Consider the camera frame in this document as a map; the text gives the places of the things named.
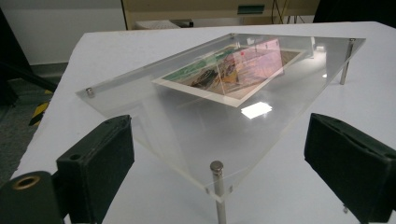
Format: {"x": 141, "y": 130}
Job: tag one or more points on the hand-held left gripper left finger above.
{"x": 96, "y": 161}

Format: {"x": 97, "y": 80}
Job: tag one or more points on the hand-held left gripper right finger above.
{"x": 351, "y": 161}

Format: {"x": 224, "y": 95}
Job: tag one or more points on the clear acrylic photo frame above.
{"x": 186, "y": 127}

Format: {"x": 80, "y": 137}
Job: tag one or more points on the left yellow clamp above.
{"x": 39, "y": 110}

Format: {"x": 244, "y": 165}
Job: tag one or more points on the black metal stand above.
{"x": 28, "y": 76}

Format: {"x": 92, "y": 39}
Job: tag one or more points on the white table cover board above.
{"x": 124, "y": 53}

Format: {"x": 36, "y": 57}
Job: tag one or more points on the white cabinet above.
{"x": 62, "y": 28}

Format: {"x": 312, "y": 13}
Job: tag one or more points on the black curtain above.
{"x": 358, "y": 11}
{"x": 7, "y": 46}

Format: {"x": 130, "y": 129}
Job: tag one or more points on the painting print of boats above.
{"x": 230, "y": 77}

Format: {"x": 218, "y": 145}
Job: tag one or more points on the light wooden desk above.
{"x": 186, "y": 6}

